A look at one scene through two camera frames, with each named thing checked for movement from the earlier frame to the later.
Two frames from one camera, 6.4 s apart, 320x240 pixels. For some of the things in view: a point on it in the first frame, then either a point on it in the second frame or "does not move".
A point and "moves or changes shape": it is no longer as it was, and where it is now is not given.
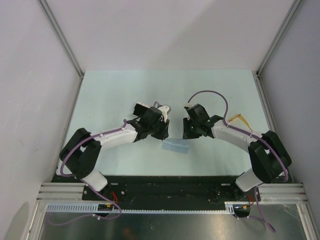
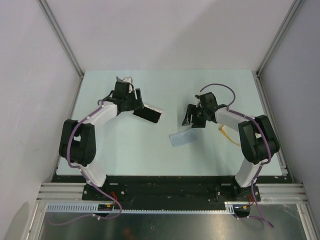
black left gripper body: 158,131 to 130,100
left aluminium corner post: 64,41 does not move
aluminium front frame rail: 268,192 does not move
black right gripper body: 191,129 to 199,117
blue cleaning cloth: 177,145 moves or changes shape
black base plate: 170,189 does not move
